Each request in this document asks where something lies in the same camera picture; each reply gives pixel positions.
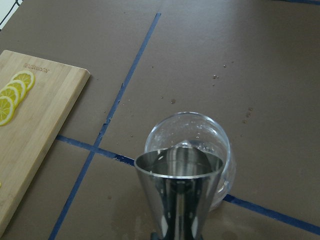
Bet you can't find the steel cocktail jigger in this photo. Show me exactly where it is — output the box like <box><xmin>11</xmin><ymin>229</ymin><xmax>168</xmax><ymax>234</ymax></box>
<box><xmin>134</xmin><ymin>146</ymin><xmax>224</xmax><ymax>240</ymax></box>

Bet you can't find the clear wine glass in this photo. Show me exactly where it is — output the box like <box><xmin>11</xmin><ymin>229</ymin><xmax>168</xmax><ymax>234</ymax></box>
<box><xmin>144</xmin><ymin>112</ymin><xmax>237</xmax><ymax>211</ymax></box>

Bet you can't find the bamboo cutting board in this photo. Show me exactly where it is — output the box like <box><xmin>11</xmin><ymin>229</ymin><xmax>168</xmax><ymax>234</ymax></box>
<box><xmin>0</xmin><ymin>50</ymin><xmax>90</xmax><ymax>233</ymax></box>

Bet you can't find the lemon slice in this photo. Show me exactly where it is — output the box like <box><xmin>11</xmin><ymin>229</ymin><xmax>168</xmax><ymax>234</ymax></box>
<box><xmin>5</xmin><ymin>80</ymin><xmax>27</xmax><ymax>102</ymax></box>
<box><xmin>11</xmin><ymin>70</ymin><xmax>36</xmax><ymax>92</ymax></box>
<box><xmin>0</xmin><ymin>96</ymin><xmax>16</xmax><ymax>126</ymax></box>
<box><xmin>0</xmin><ymin>86</ymin><xmax>20</xmax><ymax>107</ymax></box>

